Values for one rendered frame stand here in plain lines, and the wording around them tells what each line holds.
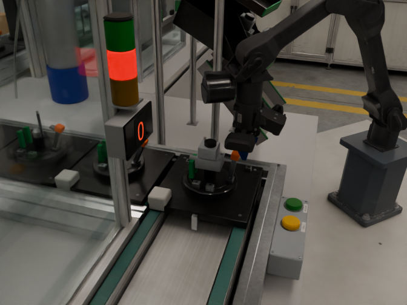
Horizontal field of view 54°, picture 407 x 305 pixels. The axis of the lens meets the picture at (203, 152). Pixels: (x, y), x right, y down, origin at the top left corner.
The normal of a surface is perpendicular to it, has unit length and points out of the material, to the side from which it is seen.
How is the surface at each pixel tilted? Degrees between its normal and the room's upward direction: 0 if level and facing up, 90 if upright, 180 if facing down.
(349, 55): 90
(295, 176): 0
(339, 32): 90
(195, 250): 0
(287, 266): 90
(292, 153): 0
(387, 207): 90
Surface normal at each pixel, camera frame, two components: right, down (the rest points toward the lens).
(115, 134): -0.28, 0.49
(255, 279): 0.02, -0.86
